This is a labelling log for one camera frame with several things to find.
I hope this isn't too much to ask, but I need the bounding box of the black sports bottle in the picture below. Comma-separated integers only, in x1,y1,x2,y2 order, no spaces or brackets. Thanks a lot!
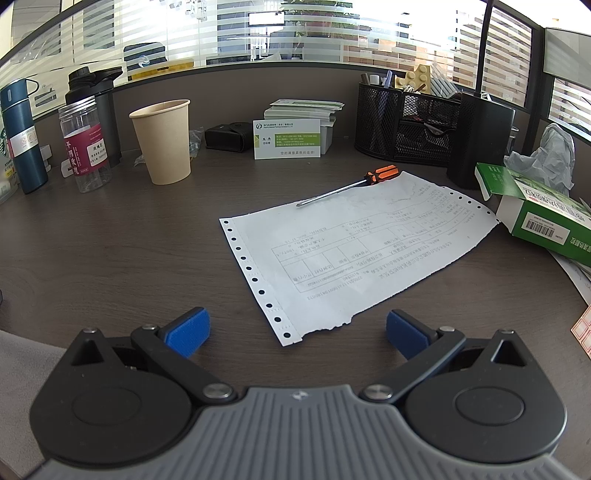
65,66,124,168

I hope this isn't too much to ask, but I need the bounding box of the white business card box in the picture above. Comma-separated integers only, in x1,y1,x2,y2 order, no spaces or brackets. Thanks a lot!
318,121,337,155

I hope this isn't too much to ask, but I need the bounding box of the bundle of white tubes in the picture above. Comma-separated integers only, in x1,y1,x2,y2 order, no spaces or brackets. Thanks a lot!
431,75,463,100

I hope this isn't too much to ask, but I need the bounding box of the stack of business cards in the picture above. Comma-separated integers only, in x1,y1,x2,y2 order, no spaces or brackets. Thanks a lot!
263,99,345,126

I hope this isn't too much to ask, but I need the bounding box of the dark blue thermos bottle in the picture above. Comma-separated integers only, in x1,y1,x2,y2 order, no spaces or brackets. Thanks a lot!
0,78,49,195

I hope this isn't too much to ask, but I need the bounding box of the orange handled screwdriver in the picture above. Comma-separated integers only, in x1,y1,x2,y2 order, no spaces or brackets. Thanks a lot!
295,165,399,209

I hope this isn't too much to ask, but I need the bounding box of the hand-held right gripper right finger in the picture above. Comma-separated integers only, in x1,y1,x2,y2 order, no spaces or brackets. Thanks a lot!
359,308,532,407

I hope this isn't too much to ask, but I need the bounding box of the printed paper sheet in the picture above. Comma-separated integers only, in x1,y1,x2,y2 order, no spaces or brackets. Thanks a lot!
219,171,502,347

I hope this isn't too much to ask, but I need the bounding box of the brown paper cup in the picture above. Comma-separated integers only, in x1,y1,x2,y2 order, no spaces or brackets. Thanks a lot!
129,99,193,186

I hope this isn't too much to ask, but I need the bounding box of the clear jar red label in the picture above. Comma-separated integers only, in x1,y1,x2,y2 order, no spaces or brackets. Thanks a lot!
58,102,113,193

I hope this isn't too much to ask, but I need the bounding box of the black mesh desk organizer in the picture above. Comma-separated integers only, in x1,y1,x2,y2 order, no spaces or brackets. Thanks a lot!
355,82,463,167

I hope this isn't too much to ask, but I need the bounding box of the plain white paper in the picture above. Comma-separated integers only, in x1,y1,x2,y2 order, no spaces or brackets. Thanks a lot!
549,249,591,308

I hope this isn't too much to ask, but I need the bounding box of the yellow toy brick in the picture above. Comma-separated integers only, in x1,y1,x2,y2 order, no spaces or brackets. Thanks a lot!
405,63,435,91

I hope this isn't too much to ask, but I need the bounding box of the black pouch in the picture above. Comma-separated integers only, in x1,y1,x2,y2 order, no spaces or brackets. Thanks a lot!
204,121,255,153

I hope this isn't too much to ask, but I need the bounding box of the red bordered sticker sheet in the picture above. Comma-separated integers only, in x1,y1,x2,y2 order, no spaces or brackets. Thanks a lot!
571,304,591,361

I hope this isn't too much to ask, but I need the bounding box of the crumpled grey tissue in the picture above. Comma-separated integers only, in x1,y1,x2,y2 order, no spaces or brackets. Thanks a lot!
503,122,577,193

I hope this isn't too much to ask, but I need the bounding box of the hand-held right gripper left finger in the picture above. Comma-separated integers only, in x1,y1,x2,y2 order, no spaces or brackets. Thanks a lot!
68,306,238,409

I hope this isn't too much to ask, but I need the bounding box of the green and white carton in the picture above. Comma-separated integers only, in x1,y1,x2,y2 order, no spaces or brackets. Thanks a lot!
475,162,591,256

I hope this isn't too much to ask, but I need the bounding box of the grey towel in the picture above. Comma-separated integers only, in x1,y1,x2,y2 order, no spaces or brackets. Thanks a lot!
0,329,75,464

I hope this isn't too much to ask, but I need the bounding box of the white green business card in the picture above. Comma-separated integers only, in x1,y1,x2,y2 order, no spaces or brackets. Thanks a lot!
252,118,321,160

